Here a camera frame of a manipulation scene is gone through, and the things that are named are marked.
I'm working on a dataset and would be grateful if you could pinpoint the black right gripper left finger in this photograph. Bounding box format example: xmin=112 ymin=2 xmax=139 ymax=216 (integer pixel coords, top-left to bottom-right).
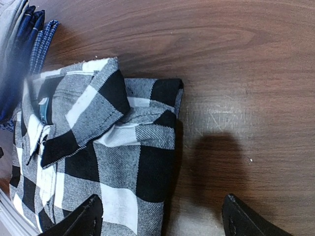
xmin=43 ymin=194 xmax=103 ymax=236

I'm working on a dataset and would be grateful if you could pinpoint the blue white checked folded shirt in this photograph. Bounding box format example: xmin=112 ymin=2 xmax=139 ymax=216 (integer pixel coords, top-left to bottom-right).
xmin=0 ymin=20 xmax=60 ymax=132

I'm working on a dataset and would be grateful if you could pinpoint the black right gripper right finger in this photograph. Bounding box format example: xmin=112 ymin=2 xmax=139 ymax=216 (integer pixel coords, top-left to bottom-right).
xmin=222 ymin=194 xmax=292 ymax=236

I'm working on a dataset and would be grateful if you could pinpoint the blue plaid folded shirt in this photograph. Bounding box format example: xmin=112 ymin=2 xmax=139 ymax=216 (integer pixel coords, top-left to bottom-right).
xmin=0 ymin=5 xmax=45 ymax=121

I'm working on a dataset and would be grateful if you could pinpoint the black white plaid shirt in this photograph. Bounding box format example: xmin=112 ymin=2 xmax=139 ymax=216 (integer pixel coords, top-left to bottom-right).
xmin=10 ymin=58 xmax=183 ymax=236

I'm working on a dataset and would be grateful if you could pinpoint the grey folded shirt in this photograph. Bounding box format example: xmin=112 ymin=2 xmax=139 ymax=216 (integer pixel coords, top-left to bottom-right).
xmin=0 ymin=0 xmax=29 ymax=85

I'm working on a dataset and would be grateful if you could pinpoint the aluminium front rail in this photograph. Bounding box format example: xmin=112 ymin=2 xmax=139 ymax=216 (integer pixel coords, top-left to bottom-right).
xmin=0 ymin=190 xmax=39 ymax=236

